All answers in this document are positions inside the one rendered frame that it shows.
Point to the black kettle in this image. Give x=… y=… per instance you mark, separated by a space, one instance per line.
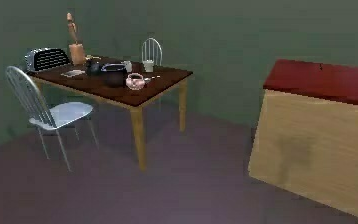
x=93 y=67

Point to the white metal chair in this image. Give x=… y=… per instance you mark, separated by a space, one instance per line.
x=61 y=113
x=151 y=50

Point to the wooden cabinet with red top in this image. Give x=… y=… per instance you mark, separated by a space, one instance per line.
x=317 y=143

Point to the wooden figure statue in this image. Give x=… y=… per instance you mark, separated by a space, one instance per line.
x=75 y=46

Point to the silver spoon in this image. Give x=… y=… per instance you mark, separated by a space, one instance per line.
x=151 y=78

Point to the brown wooden dining table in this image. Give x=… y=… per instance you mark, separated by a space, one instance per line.
x=120 y=90

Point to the pink white bowl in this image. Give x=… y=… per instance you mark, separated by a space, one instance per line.
x=135 y=82

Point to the dark round pot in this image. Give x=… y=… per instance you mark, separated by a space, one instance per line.
x=113 y=75

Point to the white cup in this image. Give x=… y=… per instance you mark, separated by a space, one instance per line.
x=148 y=65

